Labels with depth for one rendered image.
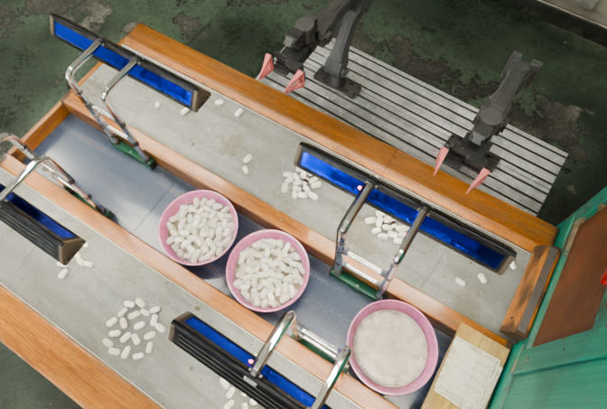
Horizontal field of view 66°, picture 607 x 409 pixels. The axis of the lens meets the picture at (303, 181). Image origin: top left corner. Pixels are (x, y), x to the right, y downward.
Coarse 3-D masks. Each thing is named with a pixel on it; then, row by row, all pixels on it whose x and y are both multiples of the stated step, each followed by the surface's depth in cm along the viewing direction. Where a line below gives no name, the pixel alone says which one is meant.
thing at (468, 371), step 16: (464, 352) 134; (480, 352) 134; (448, 368) 132; (464, 368) 132; (480, 368) 132; (496, 368) 132; (448, 384) 130; (464, 384) 130; (480, 384) 130; (464, 400) 128; (480, 400) 128
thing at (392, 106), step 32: (320, 64) 198; (352, 64) 196; (384, 64) 195; (320, 96) 191; (384, 96) 188; (416, 96) 187; (448, 96) 187; (384, 128) 181; (416, 128) 181; (448, 128) 180; (512, 128) 179; (512, 160) 173; (544, 160) 173; (512, 192) 167; (544, 192) 168
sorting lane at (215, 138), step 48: (96, 96) 184; (144, 96) 183; (192, 144) 172; (240, 144) 172; (288, 144) 171; (288, 192) 162; (336, 192) 162; (384, 240) 154; (432, 240) 153; (432, 288) 146; (480, 288) 146
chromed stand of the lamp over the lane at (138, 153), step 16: (96, 48) 146; (80, 64) 143; (128, 64) 141; (112, 80) 139; (80, 96) 150; (96, 112) 159; (112, 112) 144; (112, 128) 164; (128, 128) 154; (112, 144) 178; (128, 144) 176; (144, 160) 171
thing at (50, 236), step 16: (0, 192) 127; (16, 208) 123; (32, 208) 127; (16, 224) 123; (32, 224) 120; (48, 224) 123; (32, 240) 123; (48, 240) 119; (64, 240) 119; (80, 240) 122; (64, 256) 120
